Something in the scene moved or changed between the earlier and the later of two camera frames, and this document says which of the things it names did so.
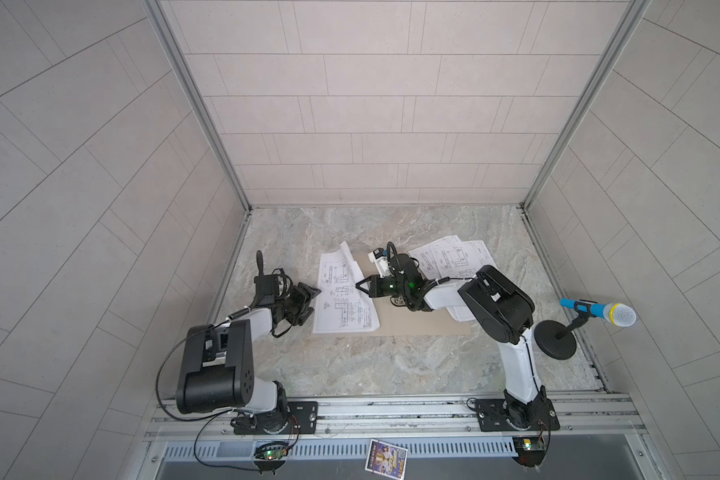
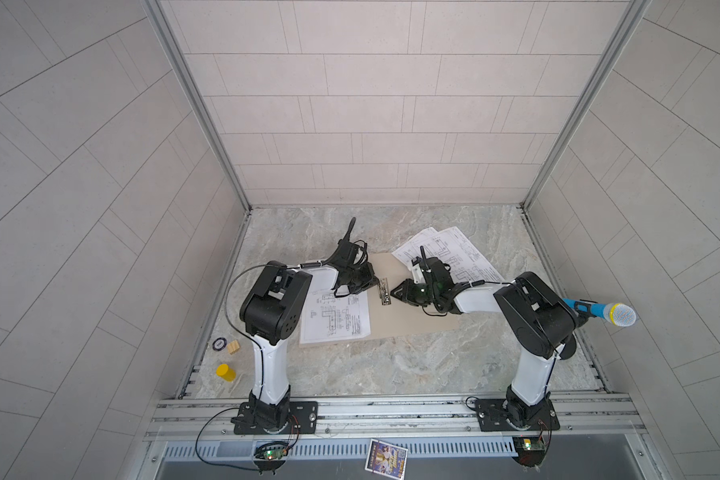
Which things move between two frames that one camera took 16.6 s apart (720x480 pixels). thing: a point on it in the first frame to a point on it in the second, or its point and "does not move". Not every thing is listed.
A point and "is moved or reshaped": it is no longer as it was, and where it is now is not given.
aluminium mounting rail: x=405 y=417 does not move
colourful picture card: x=386 y=458 does not move
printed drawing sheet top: x=340 y=306 is moved or reshaped
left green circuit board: x=271 y=453 does not move
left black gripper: x=301 y=297 to x=368 y=277
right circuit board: x=530 y=450 does not move
